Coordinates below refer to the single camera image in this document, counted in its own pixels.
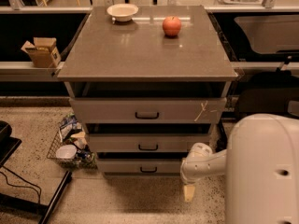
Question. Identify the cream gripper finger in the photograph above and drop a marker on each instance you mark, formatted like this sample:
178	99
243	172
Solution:
188	191

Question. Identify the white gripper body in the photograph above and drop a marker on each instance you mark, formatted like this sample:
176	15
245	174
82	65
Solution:
188	174

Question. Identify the grey bottom drawer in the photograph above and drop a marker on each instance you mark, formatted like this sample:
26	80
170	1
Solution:
139	166

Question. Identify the grey drawer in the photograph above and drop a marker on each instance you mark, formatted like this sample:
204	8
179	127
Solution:
148	110
144	142
139	166

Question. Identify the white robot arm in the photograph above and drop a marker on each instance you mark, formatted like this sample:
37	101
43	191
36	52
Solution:
261	169

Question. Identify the grey drawer cabinet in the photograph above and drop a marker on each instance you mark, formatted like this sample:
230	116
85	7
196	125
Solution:
136	59

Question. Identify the grey middle drawer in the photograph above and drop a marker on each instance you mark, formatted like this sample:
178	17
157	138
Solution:
144	142

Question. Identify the grey top drawer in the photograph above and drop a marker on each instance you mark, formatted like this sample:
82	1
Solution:
148	110

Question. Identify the open cardboard box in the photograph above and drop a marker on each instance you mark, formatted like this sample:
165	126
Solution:
43	52

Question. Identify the black office chair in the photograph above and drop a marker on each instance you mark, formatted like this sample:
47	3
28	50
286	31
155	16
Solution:
273	92

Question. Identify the white plastic lid container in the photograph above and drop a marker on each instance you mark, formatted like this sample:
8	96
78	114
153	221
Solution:
66	152

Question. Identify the red apple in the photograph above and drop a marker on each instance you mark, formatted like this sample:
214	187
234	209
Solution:
171	26

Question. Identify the white ceramic bowl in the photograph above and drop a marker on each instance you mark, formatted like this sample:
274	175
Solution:
122	12

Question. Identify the black stand base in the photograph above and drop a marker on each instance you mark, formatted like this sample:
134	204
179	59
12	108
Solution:
8	145

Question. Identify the wire basket with items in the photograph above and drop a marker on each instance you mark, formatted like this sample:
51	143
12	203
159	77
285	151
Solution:
70	132

